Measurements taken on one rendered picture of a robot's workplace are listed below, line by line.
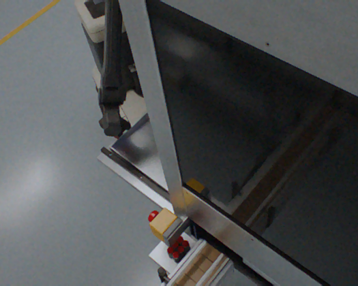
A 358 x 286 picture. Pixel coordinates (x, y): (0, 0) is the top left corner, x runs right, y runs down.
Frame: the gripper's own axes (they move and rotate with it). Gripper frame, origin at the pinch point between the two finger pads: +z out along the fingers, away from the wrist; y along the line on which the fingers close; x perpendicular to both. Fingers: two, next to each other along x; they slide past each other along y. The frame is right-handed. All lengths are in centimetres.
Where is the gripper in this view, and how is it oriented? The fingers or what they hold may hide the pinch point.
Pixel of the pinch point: (119, 137)
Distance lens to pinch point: 166.5
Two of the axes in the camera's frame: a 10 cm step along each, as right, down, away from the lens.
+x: 6.5, -6.7, 3.7
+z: 1.0, 5.5, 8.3
